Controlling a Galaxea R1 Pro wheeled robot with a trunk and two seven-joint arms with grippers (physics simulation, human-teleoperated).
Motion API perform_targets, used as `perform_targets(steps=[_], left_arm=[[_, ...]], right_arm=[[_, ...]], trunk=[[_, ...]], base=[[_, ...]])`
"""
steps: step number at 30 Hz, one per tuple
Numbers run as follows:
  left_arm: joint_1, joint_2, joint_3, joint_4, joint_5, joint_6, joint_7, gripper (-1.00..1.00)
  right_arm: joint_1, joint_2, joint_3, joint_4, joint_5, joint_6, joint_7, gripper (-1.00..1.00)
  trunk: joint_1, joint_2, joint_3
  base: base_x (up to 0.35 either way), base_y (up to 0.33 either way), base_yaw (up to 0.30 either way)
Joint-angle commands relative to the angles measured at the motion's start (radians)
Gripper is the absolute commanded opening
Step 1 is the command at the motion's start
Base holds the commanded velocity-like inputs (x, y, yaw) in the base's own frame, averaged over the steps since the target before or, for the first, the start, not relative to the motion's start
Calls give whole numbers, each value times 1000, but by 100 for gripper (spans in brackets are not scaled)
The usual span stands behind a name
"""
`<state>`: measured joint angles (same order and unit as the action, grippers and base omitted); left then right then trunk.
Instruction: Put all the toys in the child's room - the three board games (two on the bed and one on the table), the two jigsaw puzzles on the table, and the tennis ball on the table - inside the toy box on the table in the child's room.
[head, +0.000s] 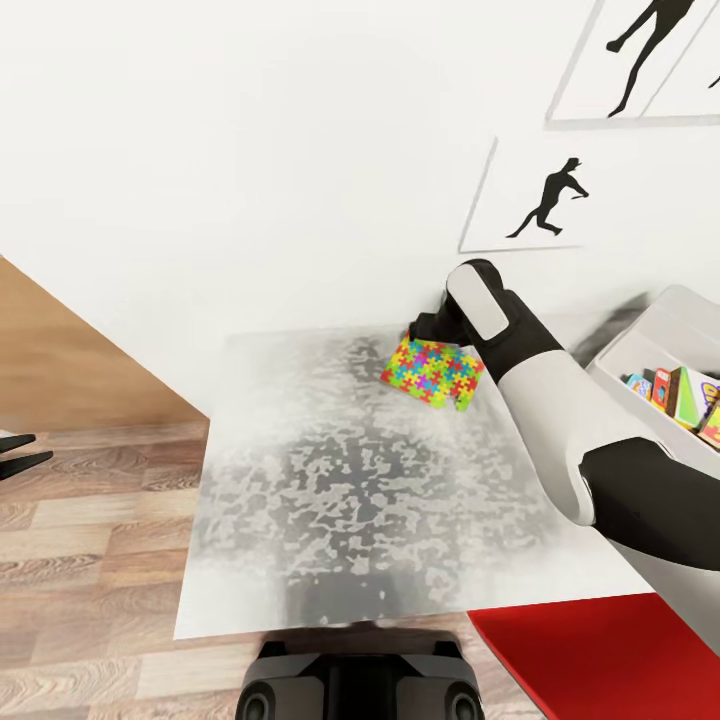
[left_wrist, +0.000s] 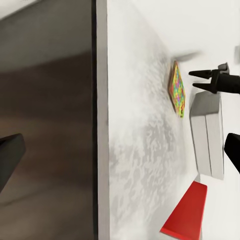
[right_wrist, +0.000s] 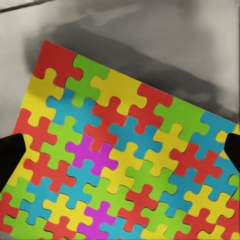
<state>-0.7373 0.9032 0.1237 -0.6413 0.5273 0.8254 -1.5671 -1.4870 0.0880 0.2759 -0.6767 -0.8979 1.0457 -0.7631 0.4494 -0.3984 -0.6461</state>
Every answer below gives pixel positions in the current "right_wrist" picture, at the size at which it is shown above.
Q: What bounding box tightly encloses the jigsaw puzzle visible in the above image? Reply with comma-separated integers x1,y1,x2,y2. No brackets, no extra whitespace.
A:
0,40,240,240

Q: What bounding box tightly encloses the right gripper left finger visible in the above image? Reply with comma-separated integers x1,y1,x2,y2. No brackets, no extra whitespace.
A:
0,133,26,193

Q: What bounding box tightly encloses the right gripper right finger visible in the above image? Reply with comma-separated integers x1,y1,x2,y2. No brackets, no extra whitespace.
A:
224,133,240,173

